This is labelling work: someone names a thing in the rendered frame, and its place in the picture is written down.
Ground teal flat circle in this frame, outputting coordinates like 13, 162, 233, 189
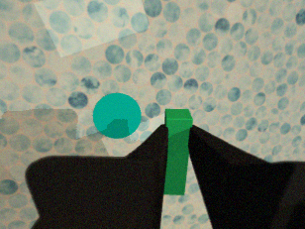
93, 93, 142, 139

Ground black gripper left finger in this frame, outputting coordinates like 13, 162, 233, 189
25, 124, 168, 229

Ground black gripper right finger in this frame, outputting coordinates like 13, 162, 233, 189
188, 125, 305, 229

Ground green rectangular post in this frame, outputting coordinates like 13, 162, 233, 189
163, 109, 193, 195

